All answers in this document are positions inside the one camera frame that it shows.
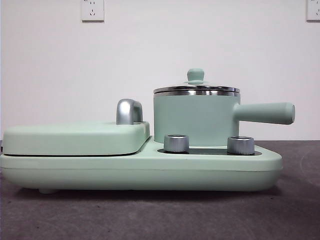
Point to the glass lid with green knob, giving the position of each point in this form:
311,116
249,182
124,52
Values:
195,75

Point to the silver control knob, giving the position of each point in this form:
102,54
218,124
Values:
176,143
240,145

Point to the black control panel strip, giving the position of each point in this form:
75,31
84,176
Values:
207,151

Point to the mint green breakfast machine base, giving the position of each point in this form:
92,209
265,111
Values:
100,172

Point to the mint green griddle cover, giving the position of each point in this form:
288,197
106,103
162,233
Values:
75,137

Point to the white wall socket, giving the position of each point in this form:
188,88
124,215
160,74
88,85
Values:
313,10
93,11

